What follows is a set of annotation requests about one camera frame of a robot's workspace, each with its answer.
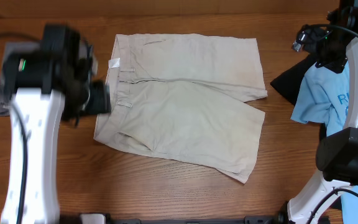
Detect beige khaki shorts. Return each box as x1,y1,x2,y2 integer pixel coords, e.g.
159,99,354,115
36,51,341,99
94,34,267,183

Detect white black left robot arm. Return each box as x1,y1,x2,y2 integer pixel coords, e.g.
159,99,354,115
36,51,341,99
1,24,111,223

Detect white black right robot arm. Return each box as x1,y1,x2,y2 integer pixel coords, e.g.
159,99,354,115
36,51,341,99
276,1,358,224

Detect black garment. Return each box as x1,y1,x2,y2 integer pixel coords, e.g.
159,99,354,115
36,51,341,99
270,53,329,141

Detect light blue printed t-shirt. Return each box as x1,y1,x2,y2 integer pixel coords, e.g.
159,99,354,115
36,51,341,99
291,65,358,224

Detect folded grey cloth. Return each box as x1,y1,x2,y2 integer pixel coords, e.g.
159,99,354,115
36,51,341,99
0,42,39,116

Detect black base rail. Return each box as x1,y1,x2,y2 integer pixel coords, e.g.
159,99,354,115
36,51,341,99
59,212,288,224

